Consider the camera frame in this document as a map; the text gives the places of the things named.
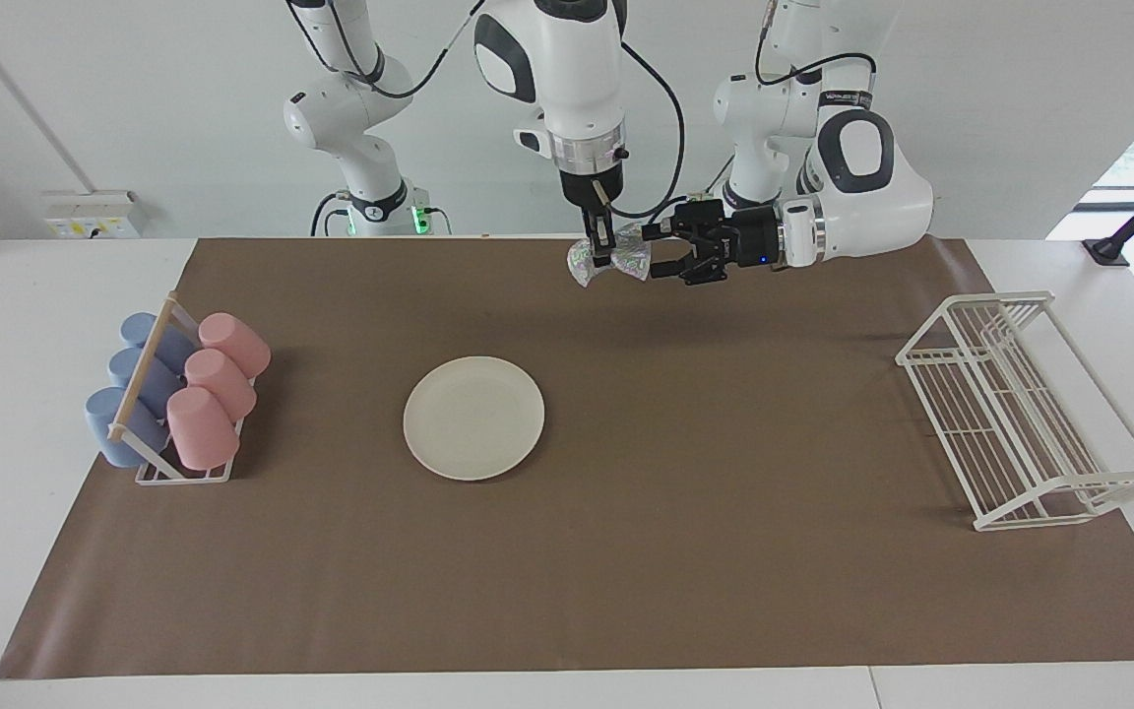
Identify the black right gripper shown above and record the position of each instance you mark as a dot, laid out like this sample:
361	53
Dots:
592	187

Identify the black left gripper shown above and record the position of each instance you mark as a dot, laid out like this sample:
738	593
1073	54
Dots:
739	241

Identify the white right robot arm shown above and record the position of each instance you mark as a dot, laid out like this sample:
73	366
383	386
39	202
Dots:
567	59

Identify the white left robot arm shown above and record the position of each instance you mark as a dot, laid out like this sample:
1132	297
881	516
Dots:
872	217

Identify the round cream plate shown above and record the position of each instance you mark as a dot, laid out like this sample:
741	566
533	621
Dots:
473	418

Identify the brown table mat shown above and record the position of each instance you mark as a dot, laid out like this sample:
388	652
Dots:
626	571

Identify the pink plastic cup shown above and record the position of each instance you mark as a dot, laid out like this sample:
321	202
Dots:
201	428
220	382
234	340

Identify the blue plastic cup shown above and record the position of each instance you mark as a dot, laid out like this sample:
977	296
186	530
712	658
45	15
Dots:
165	343
119	431
139	376

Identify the cup rack with wooden rod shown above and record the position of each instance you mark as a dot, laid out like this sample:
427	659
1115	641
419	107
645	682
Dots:
142	389

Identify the white wall socket box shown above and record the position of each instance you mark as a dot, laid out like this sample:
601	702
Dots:
94	215

